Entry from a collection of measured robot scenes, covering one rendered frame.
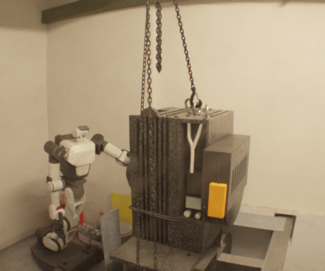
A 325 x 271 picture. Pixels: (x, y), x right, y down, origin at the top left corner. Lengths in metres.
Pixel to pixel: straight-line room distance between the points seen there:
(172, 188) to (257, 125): 1.21
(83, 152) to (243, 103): 1.34
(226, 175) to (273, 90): 1.30
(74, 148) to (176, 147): 1.00
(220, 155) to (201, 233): 0.46
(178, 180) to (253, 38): 1.46
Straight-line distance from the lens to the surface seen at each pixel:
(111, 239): 1.85
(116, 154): 2.43
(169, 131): 1.48
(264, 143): 2.56
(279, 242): 2.29
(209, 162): 1.36
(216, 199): 1.37
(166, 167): 1.55
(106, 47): 3.08
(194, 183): 1.54
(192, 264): 1.56
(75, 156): 2.28
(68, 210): 2.63
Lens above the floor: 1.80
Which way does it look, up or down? 11 degrees down
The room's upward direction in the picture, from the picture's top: straight up
